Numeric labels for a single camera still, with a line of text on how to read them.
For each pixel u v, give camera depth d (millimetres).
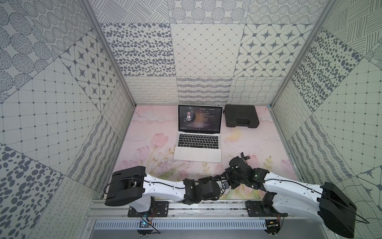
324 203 414
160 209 735
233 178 703
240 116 1093
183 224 701
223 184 666
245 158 927
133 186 477
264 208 657
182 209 759
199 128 1033
